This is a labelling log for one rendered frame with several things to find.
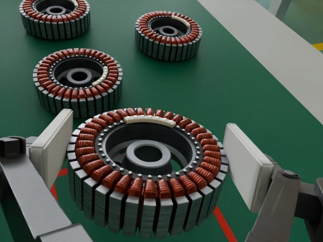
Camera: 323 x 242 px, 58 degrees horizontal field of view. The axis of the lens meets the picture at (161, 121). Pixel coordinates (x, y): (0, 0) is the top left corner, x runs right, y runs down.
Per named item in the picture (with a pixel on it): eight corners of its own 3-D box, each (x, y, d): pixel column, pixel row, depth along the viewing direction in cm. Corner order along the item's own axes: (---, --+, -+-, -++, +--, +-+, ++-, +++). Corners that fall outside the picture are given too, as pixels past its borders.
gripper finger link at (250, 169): (261, 163, 15) (275, 164, 15) (226, 122, 22) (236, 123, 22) (250, 213, 16) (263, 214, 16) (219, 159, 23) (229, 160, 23)
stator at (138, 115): (234, 248, 18) (251, 205, 16) (47, 238, 17) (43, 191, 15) (204, 144, 28) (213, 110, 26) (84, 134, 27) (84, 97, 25)
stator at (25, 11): (43, 49, 46) (38, 27, 43) (12, 18, 51) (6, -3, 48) (103, 30, 52) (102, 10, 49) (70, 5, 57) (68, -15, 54)
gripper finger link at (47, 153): (44, 202, 15) (29, 201, 15) (72, 148, 21) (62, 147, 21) (44, 148, 14) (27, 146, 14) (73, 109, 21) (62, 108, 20)
